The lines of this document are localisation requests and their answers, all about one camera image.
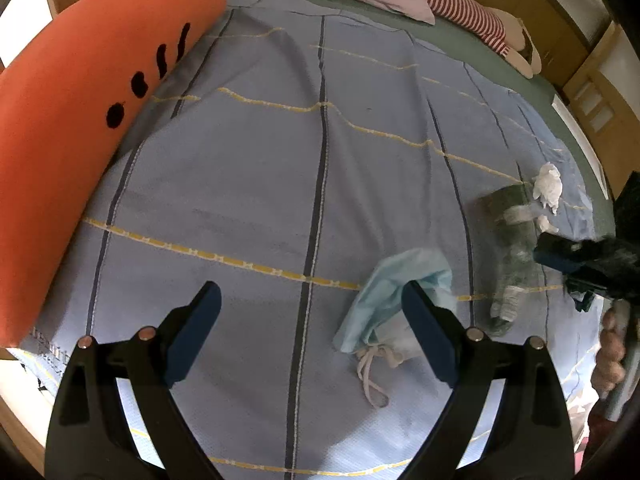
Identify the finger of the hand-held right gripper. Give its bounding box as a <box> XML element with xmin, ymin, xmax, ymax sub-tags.
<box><xmin>532</xmin><ymin>234</ymin><xmax>640</xmax><ymax>302</ymax></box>
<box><xmin>566</xmin><ymin>279</ymin><xmax>603</xmax><ymax>314</ymax></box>

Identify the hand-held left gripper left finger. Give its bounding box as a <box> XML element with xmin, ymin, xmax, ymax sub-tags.
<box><xmin>44</xmin><ymin>281</ymin><xmax>223</xmax><ymax>480</ymax></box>

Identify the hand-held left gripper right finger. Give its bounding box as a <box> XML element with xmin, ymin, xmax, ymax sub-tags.
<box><xmin>401</xmin><ymin>280</ymin><xmax>573</xmax><ymax>480</ymax></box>

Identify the clear plastic bottle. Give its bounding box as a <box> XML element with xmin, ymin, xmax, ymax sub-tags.
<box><xmin>475</xmin><ymin>182</ymin><xmax>545</xmax><ymax>339</ymax></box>

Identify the blue face mask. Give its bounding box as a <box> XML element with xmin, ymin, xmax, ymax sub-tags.
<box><xmin>332</xmin><ymin>247</ymin><xmax>459</xmax><ymax>409</ymax></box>

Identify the person's right hand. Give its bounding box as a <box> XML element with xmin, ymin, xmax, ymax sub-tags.
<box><xmin>591</xmin><ymin>307</ymin><xmax>627</xmax><ymax>397</ymax></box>

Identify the white crumpled tissue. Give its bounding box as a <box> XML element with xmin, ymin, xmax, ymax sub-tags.
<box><xmin>531</xmin><ymin>162</ymin><xmax>564</xmax><ymax>234</ymax></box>

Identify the blue checked blanket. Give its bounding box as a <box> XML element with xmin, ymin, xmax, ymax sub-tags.
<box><xmin>10</xmin><ymin>0</ymin><xmax>613</xmax><ymax>478</ymax></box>

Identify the striped plush toy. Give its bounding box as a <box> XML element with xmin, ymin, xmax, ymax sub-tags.
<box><xmin>424</xmin><ymin>0</ymin><xmax>543</xmax><ymax>80</ymax></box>

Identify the orange carrot pillow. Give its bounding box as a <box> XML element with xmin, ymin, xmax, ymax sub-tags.
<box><xmin>0</xmin><ymin>0</ymin><xmax>229</xmax><ymax>349</ymax></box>

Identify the wooden bed frame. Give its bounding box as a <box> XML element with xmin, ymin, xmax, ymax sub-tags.
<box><xmin>550</xmin><ymin>92</ymin><xmax>611</xmax><ymax>202</ymax></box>

